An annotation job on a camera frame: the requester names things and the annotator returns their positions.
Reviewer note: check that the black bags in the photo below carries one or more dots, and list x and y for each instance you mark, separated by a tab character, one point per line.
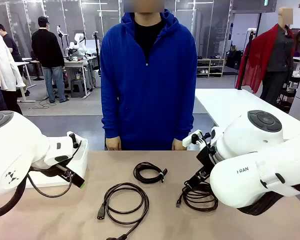
233	60

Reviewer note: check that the mannequin in grey shirt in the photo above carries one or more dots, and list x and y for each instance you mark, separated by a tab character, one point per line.
280	57

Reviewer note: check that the man in black sweater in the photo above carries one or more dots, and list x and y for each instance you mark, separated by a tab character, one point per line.
46	47

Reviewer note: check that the grey metal work desk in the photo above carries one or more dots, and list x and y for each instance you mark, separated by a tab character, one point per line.
75	63

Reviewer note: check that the person's left forearm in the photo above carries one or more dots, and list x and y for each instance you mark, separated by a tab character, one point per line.
186	120

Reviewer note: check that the person in blue hoodie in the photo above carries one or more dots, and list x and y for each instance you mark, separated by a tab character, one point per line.
150	100

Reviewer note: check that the person's right hand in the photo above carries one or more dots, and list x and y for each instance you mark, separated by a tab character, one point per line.
113	144

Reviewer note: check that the red cloth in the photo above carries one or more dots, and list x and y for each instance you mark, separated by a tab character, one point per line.
255	57

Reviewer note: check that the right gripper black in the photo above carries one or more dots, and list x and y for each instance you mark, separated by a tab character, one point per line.
208	160

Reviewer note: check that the black camera stand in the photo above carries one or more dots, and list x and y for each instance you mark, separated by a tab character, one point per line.
97	50

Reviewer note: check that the dark grey plastic stool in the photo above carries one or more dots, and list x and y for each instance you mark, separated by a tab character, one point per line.
77	87

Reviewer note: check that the black tripod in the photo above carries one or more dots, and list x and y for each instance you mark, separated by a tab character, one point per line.
250	40

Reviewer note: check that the white desk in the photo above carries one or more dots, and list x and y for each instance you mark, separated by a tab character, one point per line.
25	61

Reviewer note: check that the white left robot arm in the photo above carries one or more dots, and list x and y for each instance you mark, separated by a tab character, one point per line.
20	150

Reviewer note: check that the wooden shoe rack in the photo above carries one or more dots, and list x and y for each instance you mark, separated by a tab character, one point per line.
209	67

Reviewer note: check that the person with glasses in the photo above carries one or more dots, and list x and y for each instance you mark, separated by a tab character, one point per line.
11	45

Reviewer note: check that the small white robot arm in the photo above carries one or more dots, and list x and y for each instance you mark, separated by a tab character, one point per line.
78	38

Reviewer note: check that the clear plastic storage bin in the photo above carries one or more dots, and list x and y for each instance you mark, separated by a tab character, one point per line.
82	165

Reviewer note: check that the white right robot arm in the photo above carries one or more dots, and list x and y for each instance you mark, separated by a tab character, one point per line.
252	175

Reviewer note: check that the white table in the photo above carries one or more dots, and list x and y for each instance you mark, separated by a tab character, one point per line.
227	105

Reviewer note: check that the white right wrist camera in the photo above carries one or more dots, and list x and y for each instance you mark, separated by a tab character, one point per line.
187	141

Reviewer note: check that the person's left hand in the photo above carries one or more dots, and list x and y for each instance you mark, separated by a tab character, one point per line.
177	144

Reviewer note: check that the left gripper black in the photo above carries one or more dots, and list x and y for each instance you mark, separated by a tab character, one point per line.
50	171

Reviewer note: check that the person's right forearm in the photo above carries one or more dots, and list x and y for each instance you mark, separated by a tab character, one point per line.
110	120

